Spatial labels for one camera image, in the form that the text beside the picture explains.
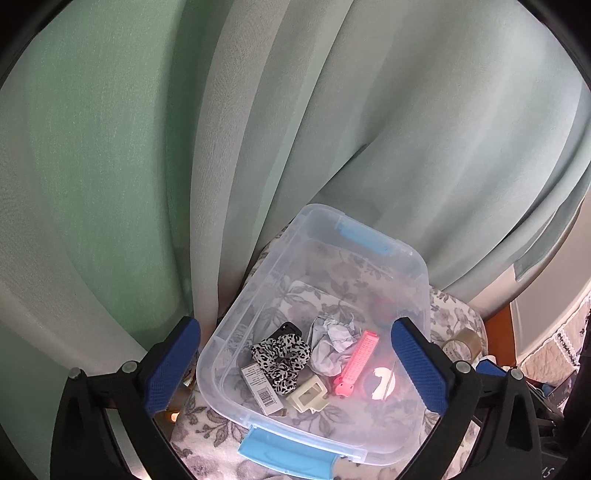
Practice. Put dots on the white paper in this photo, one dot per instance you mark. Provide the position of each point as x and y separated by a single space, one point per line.
330 344

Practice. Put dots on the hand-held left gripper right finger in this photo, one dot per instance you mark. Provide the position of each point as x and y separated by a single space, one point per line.
418 364

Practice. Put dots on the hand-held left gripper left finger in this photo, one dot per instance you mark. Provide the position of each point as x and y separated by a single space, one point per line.
161 369

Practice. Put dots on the white square hair claw clip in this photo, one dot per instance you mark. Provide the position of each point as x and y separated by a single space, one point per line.
295 401

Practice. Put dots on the black white leopard scrunchie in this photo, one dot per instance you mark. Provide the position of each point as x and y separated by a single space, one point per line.
281 360

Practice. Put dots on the floral fleece blanket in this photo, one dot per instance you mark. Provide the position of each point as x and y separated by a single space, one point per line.
452 314

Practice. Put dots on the pale green curtain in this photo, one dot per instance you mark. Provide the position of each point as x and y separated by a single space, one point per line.
231 138

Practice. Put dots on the brown wooden furniture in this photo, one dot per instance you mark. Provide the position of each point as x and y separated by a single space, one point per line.
501 330

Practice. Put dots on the brown packing tape roll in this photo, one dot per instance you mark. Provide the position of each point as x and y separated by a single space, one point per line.
466 344

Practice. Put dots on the pink round mirror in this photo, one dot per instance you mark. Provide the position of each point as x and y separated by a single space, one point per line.
381 374

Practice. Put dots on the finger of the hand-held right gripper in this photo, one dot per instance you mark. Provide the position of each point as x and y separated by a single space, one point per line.
491 369

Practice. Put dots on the small barcode cardboard box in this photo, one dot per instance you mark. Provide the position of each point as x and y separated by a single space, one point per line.
261 387

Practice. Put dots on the beige quilted lace cover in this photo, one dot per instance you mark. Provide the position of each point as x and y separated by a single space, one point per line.
570 344

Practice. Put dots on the clear plastic storage container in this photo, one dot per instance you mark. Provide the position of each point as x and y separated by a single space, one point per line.
277 277

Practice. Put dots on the pink hair roller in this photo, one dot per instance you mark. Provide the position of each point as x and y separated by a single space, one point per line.
358 362

